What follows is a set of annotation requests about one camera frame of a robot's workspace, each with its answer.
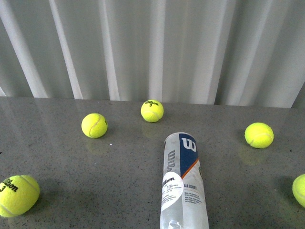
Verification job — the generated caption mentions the white pleated curtain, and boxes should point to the white pleated curtain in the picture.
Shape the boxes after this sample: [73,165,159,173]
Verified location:
[0,0,305,108]

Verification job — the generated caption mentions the tennis ball with Wilson 3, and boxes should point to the tennis ball with Wilson 3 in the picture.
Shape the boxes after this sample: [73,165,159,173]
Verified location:
[0,175,40,218]

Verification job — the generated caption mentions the clear Wilson tennis ball can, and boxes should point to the clear Wilson tennis ball can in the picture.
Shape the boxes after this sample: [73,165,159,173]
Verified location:
[160,132,209,229]

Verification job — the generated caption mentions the yellow tennis ball right middle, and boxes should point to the yellow tennis ball right middle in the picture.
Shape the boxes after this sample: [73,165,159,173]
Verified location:
[244,122,274,149]

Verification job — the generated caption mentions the plain yellow tennis ball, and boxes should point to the plain yellow tennis ball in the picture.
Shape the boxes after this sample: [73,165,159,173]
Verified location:
[81,113,108,138]

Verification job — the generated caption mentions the Roland Garros tennis ball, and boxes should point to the Roland Garros tennis ball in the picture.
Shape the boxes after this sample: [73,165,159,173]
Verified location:
[292,174,305,207]

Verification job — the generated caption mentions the far Wilson 3 tennis ball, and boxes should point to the far Wilson 3 tennis ball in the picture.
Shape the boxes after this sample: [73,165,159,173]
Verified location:
[141,100,164,123]

